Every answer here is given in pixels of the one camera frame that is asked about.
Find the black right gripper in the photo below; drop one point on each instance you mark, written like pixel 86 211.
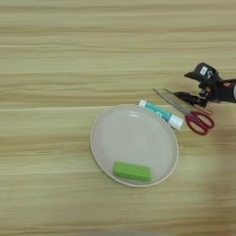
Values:
pixel 222 90

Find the green rectangular block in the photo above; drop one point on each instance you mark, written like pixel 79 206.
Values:
pixel 132 171

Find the black box with white label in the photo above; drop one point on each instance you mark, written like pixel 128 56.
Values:
pixel 207 71

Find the teal white glue stick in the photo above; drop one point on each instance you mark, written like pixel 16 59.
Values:
pixel 159 113

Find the beige round plate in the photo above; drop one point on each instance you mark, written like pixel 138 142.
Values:
pixel 132 141

